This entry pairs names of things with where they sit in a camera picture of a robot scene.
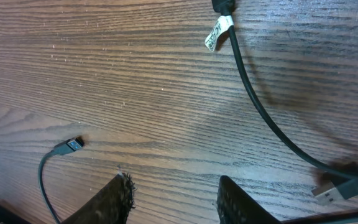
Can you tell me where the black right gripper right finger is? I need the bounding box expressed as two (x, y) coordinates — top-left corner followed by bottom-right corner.
(216, 175), (281, 224)

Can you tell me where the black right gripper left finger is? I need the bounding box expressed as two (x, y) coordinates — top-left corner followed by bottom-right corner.
(62, 173), (135, 224)

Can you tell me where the black cable grey USB plug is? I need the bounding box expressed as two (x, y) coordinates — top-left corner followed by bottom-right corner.
(37, 136), (86, 224)

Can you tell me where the black cable with white tag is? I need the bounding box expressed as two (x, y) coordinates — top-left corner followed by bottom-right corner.
(204, 0), (358, 207)

